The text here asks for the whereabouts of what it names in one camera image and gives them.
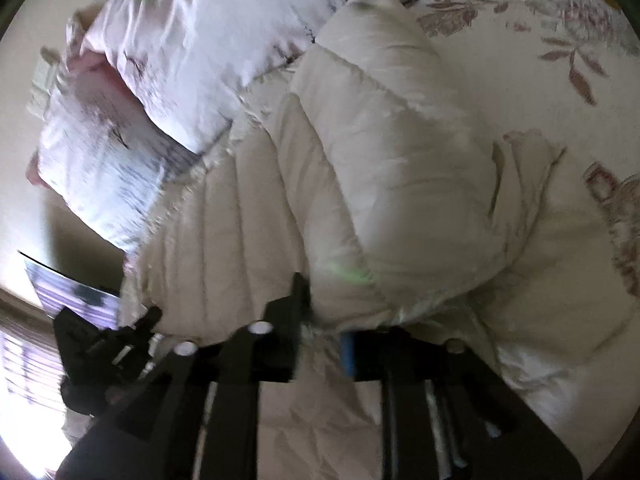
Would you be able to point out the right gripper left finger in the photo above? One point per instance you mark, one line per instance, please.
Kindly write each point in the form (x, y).
(265, 350)

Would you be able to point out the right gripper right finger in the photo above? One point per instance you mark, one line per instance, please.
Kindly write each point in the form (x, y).
(435, 403)

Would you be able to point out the cream puffer down jacket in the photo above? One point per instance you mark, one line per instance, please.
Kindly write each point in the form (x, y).
(362, 168)

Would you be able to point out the blue lavender print pillow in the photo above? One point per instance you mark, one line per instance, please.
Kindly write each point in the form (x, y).
(101, 152)

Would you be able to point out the pink floral pillow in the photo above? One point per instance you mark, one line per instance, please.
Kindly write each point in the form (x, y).
(187, 61)

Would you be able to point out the floral bed sheet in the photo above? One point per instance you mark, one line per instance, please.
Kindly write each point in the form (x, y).
(558, 82)

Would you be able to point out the wall mirror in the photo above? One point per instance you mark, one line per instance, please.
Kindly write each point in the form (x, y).
(56, 291)

